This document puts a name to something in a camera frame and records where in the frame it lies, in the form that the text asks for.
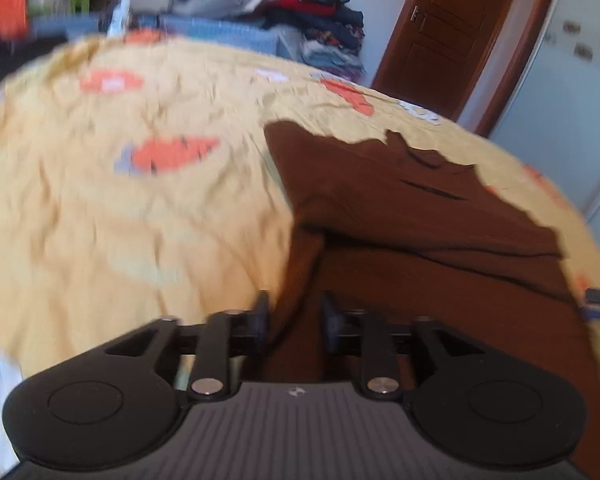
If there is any white plastic bag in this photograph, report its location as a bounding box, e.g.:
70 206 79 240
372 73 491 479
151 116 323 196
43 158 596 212
107 0 134 39

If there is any brown wooden door frame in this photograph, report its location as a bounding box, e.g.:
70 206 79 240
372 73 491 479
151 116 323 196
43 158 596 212
452 0 565 137

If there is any white floral wardrobe door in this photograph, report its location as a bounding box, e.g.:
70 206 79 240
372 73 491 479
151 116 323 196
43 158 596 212
487 0 600 223

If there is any pile of clothes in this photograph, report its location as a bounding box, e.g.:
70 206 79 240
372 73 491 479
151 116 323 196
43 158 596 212
172 0 369 82

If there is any brown wooden door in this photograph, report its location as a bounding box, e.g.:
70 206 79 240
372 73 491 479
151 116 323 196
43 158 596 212
371 0 527 117

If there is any yellow floral bed sheet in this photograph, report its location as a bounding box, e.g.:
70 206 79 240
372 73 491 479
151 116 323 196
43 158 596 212
0 35 600 480

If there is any blue storage bin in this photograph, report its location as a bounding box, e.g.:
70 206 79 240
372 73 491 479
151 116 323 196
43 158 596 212
30 12 292 61

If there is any brown small garment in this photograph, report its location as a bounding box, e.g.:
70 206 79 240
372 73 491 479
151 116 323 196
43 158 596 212
261 121 600 461

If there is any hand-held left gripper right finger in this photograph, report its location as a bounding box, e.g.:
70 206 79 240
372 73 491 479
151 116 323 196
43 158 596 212
319 291 487 402

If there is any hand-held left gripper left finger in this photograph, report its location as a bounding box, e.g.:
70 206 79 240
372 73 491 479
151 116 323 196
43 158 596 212
104 290 271 402

